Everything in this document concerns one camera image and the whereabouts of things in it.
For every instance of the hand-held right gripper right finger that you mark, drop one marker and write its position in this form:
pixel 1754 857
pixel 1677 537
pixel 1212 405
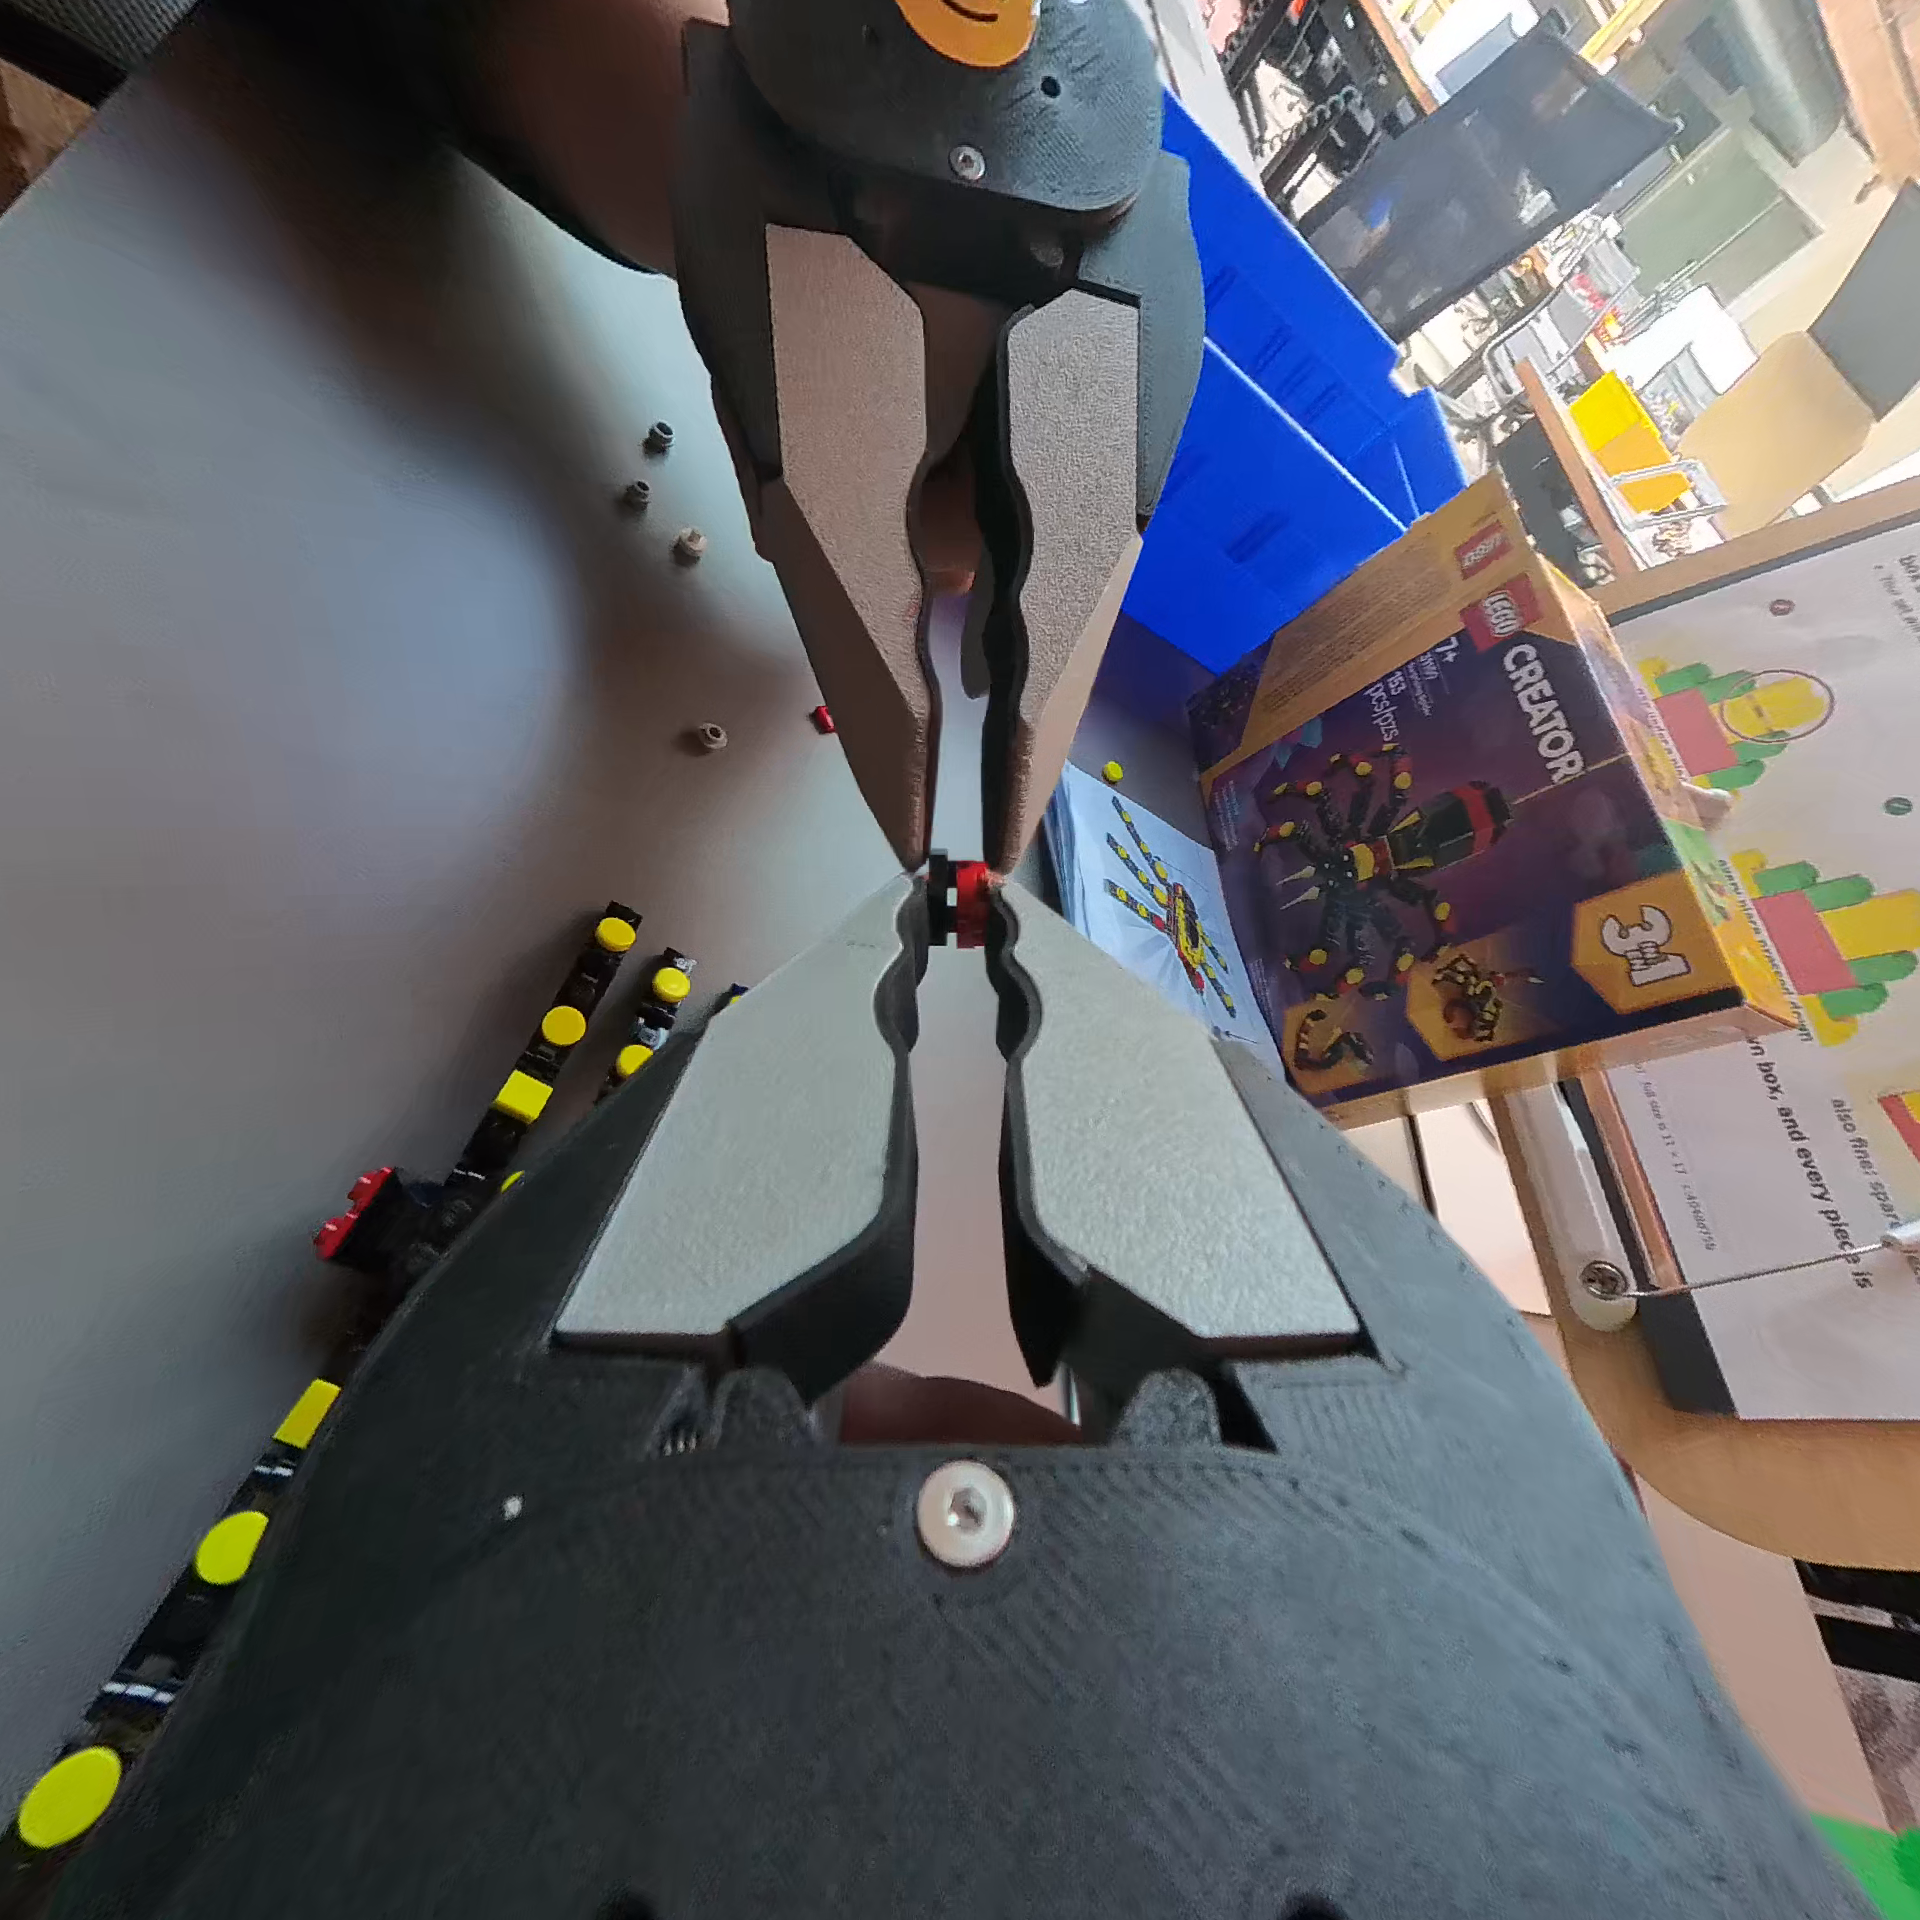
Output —
pixel 1170 1185

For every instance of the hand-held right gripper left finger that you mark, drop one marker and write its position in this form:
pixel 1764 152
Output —
pixel 733 1155

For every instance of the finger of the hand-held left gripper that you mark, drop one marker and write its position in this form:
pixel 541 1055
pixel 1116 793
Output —
pixel 848 493
pixel 1073 509

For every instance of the small red black lego piece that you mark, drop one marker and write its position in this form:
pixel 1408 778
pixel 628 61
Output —
pixel 968 884

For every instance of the person's left forearm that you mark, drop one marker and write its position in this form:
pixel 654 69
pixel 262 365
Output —
pixel 569 135

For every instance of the tiny blue lego piece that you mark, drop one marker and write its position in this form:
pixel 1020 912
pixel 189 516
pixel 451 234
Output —
pixel 729 994

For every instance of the short black yellow lego leg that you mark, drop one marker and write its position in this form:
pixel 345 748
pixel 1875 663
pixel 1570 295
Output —
pixel 668 983

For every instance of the long black yellow lego leg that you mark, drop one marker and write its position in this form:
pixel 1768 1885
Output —
pixel 234 1547
pixel 523 1096

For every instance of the lego instruction booklet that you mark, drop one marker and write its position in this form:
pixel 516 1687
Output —
pixel 1154 915

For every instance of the red black lego assembly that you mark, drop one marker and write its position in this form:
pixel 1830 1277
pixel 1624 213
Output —
pixel 353 1207

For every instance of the purple yellow lego set box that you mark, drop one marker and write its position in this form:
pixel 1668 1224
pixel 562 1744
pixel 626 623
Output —
pixel 1499 840

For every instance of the person's right hand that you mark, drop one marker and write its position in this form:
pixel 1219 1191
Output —
pixel 960 1410

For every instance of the black framed workbench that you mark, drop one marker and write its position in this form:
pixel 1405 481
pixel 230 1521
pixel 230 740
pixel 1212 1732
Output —
pixel 1318 89

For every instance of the white cylinder with screw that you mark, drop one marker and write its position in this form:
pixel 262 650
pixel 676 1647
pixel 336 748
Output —
pixel 1574 1200

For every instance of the black mesh office chair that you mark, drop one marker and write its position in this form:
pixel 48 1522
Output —
pixel 1483 165

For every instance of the yellow storage bin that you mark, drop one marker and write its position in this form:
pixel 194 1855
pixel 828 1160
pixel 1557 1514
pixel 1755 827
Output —
pixel 1627 434

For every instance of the printed instruction sheet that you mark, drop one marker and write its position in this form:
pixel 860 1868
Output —
pixel 1798 1170

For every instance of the tan office chair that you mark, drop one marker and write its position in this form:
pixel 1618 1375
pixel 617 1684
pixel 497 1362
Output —
pixel 1785 405

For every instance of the grey mesh chair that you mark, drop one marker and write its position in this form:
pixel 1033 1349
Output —
pixel 90 31

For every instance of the brown cardboard box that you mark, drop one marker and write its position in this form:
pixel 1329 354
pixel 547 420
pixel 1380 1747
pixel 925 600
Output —
pixel 30 129

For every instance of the green plastic object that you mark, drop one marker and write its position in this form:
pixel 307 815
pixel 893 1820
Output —
pixel 1868 1868

